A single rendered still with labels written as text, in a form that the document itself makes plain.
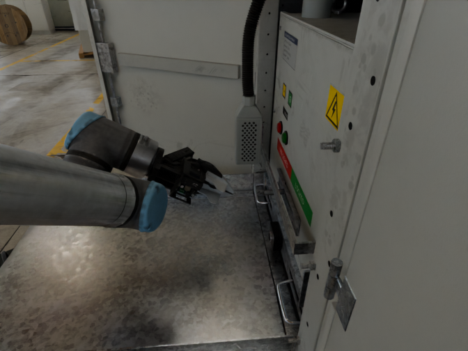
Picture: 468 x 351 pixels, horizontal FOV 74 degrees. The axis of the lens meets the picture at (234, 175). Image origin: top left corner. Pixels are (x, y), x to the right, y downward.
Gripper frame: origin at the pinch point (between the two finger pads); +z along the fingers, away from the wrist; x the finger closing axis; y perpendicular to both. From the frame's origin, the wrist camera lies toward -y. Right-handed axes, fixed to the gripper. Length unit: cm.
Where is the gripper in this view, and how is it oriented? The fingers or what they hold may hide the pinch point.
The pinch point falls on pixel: (228, 189)
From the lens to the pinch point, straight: 78.1
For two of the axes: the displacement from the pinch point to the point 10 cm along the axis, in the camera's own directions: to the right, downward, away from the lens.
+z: 8.5, 4.0, 3.4
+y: 0.9, 5.3, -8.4
